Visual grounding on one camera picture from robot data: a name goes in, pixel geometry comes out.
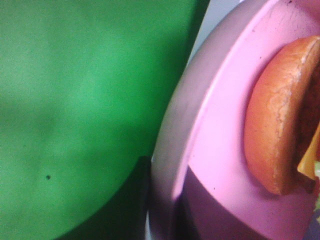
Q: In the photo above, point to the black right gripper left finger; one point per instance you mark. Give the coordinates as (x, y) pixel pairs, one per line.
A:
(124, 216)

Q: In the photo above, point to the pink round plate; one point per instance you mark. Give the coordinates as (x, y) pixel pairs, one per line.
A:
(203, 125)

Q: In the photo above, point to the burger with lettuce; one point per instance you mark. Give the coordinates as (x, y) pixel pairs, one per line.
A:
(282, 117)

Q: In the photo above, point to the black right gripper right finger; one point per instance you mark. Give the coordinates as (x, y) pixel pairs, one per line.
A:
(234, 206)

